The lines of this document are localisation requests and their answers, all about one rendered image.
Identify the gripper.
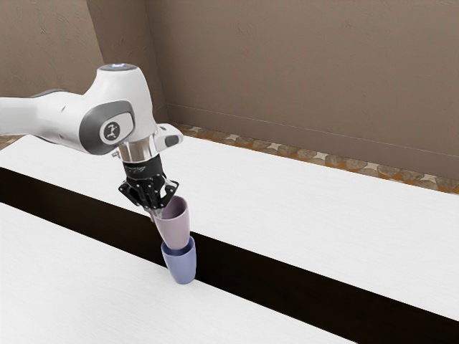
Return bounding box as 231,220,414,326
118,156,180,224

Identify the mauve cup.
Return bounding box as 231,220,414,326
153,196,191,250

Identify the blue cup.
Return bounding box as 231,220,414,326
161,236,197,286

